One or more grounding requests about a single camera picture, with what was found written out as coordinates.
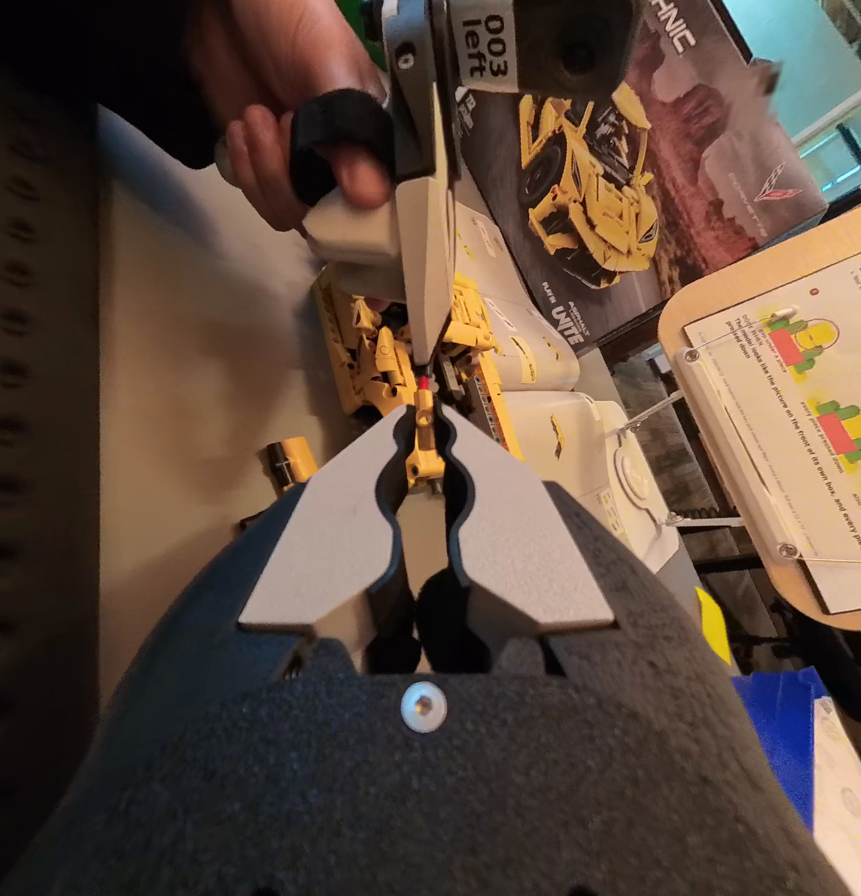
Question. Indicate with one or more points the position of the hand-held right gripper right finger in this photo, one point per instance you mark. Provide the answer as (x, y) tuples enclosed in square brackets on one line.
[(528, 560)]

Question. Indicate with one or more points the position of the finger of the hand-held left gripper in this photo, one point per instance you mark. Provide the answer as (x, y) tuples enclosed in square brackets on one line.
[(430, 266)]

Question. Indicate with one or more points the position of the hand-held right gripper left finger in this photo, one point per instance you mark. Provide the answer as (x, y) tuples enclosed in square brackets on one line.
[(318, 560)]

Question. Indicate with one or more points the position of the yellow toy connector assembly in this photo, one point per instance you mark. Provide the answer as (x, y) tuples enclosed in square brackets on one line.
[(425, 434)]

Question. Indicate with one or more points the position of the person's left forearm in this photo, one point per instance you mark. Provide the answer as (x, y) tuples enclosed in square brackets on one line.
[(88, 70)]

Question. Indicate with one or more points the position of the grey desk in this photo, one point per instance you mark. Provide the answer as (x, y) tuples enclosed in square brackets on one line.
[(192, 350)]

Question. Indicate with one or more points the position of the person's left hand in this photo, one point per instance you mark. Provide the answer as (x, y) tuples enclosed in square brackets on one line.
[(283, 63)]

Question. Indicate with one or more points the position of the yellow toy panel piece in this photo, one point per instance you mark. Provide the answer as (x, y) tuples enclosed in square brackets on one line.
[(294, 462)]

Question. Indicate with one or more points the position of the yellow toy car model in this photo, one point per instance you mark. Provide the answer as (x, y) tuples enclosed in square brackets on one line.
[(360, 350)]

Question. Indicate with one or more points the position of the toy car set box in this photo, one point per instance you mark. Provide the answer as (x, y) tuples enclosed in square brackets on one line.
[(682, 175)]

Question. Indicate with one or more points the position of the yellow sticky note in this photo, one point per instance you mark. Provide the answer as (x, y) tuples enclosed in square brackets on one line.
[(714, 623)]

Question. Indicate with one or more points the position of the blue plastic bin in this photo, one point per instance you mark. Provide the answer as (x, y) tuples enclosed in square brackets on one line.
[(780, 735)]

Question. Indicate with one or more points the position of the wooden instruction board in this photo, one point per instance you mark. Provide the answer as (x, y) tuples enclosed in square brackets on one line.
[(808, 420)]

